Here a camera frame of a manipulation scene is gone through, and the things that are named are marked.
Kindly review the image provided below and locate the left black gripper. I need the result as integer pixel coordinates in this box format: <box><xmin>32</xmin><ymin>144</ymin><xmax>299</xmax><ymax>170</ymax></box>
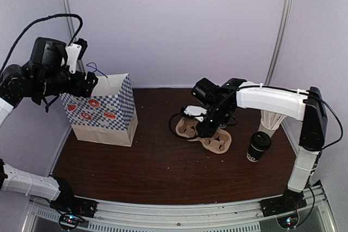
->
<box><xmin>34</xmin><ymin>68</ymin><xmax>98</xmax><ymax>97</ymax></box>

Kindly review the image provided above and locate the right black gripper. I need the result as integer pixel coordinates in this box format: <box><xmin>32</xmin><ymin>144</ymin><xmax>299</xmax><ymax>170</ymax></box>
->
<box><xmin>196</xmin><ymin>103</ymin><xmax>230</xmax><ymax>138</ymax></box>

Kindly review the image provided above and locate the brown cardboard cup carrier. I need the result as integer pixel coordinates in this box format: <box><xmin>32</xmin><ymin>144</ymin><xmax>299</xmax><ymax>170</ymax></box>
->
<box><xmin>175</xmin><ymin>117</ymin><xmax>233</xmax><ymax>154</ymax></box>

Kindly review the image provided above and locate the blue checkered paper bag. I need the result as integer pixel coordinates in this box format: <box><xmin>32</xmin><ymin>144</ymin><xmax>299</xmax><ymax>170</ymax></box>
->
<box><xmin>60</xmin><ymin>62</ymin><xmax>138</xmax><ymax>147</ymax></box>

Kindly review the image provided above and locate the single black paper coffee cup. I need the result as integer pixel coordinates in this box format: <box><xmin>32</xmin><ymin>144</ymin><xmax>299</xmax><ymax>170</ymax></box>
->
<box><xmin>246</xmin><ymin>131</ymin><xmax>271</xmax><ymax>162</ymax></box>

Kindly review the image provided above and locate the black plastic cup lid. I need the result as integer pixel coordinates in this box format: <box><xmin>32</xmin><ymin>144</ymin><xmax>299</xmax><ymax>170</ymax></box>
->
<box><xmin>250</xmin><ymin>131</ymin><xmax>271</xmax><ymax>151</ymax></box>

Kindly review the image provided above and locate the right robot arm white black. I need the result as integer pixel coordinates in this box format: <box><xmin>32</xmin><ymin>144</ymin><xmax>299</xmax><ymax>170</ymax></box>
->
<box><xmin>184</xmin><ymin>78</ymin><xmax>327</xmax><ymax>211</ymax></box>

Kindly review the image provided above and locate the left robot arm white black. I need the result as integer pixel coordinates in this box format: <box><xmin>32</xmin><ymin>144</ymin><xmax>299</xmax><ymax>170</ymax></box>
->
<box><xmin>1</xmin><ymin>37</ymin><xmax>98</xmax><ymax>212</ymax></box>

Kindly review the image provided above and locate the white cup holding straws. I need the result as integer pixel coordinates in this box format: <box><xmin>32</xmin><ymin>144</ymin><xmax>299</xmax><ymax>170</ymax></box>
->
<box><xmin>258</xmin><ymin>122</ymin><xmax>279</xmax><ymax>138</ymax></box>

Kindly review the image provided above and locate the bundle of wrapped white straws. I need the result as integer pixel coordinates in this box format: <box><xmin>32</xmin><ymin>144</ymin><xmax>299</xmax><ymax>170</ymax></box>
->
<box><xmin>260</xmin><ymin>110</ymin><xmax>287</xmax><ymax>130</ymax></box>

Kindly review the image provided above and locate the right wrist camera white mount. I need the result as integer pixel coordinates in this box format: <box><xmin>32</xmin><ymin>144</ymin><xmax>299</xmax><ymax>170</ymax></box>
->
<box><xmin>182</xmin><ymin>105</ymin><xmax>207</xmax><ymax>122</ymax></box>

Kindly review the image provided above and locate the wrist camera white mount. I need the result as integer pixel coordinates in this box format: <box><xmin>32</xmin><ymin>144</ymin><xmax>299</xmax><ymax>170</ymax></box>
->
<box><xmin>182</xmin><ymin>105</ymin><xmax>207</xmax><ymax>122</ymax></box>
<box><xmin>65</xmin><ymin>38</ymin><xmax>88</xmax><ymax>74</ymax></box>

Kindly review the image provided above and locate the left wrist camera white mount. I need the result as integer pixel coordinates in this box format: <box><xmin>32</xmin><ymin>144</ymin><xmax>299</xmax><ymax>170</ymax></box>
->
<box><xmin>65</xmin><ymin>38</ymin><xmax>88</xmax><ymax>74</ymax></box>

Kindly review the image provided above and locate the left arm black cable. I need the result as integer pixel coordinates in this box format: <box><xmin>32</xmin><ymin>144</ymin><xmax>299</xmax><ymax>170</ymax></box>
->
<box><xmin>0</xmin><ymin>13</ymin><xmax>84</xmax><ymax>72</ymax></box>

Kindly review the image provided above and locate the aluminium front rail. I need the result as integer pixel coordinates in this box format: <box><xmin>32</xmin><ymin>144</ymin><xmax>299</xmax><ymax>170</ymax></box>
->
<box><xmin>21</xmin><ymin>185</ymin><xmax>338</xmax><ymax>232</ymax></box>

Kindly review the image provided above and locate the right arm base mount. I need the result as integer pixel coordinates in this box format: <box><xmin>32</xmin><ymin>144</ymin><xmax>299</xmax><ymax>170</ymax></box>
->
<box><xmin>260</xmin><ymin>196</ymin><xmax>307</xmax><ymax>217</ymax></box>

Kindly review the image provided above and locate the left aluminium frame post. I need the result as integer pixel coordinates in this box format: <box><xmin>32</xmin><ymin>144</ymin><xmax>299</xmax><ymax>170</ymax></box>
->
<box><xmin>56</xmin><ymin>0</ymin><xmax>85</xmax><ymax>72</ymax></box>

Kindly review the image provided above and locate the aluminium frame post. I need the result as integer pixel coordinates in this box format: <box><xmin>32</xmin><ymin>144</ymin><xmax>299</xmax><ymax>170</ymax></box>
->
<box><xmin>56</xmin><ymin>0</ymin><xmax>85</xmax><ymax>72</ymax></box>
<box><xmin>265</xmin><ymin>0</ymin><xmax>293</xmax><ymax>85</ymax></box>

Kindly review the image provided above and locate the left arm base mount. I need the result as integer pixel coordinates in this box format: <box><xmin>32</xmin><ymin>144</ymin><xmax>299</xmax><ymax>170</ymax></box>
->
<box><xmin>49</xmin><ymin>197</ymin><xmax>97</xmax><ymax>218</ymax></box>

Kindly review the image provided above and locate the right aluminium frame post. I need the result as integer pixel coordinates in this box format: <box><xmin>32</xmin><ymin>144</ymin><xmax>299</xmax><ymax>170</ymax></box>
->
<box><xmin>265</xmin><ymin>0</ymin><xmax>293</xmax><ymax>85</ymax></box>

